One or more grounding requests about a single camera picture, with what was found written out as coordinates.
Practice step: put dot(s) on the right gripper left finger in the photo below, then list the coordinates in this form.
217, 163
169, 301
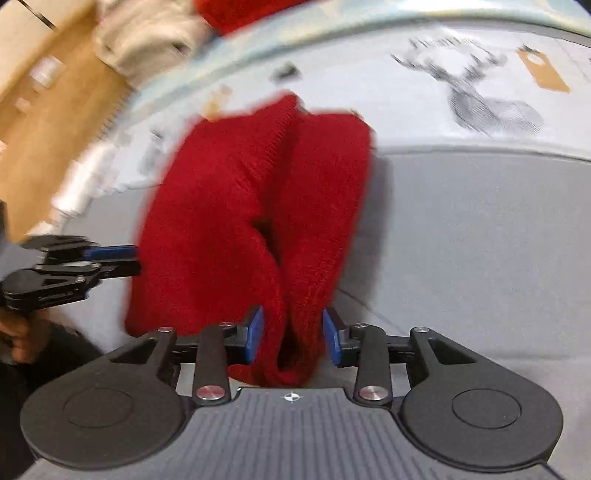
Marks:
143, 372

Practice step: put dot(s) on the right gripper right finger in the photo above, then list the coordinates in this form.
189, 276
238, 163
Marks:
373, 352

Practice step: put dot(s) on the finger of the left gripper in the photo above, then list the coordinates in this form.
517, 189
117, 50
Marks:
62, 249
106, 269

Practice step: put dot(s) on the red knitted sweater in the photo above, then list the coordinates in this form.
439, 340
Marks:
256, 209

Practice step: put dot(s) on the folded cream clothes stack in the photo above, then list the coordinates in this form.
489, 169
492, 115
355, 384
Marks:
140, 39

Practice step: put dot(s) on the left hand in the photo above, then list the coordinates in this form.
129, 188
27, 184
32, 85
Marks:
28, 334

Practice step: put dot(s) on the grey printed bed sheet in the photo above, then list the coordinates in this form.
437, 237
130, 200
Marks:
477, 218

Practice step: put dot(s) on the light blue patterned blanket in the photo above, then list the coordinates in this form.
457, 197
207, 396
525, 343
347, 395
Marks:
317, 21

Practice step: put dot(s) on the folded red garment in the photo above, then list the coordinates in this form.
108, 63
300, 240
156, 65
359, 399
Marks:
227, 16

